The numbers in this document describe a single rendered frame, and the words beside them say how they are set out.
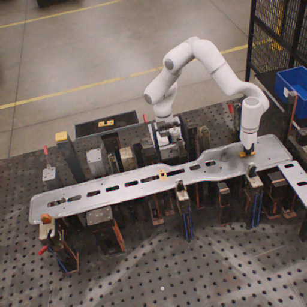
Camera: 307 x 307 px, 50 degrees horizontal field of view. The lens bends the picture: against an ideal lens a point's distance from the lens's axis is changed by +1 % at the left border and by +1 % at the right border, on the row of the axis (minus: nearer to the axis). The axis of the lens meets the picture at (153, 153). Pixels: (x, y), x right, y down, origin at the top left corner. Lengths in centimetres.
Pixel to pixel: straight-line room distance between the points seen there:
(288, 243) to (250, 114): 70
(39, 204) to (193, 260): 85
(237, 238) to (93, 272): 78
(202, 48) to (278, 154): 68
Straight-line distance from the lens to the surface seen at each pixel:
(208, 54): 155
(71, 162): 198
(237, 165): 174
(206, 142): 182
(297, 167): 177
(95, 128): 185
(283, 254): 182
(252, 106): 154
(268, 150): 183
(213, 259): 177
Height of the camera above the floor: 228
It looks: 44 degrees down
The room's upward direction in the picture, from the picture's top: 11 degrees counter-clockwise
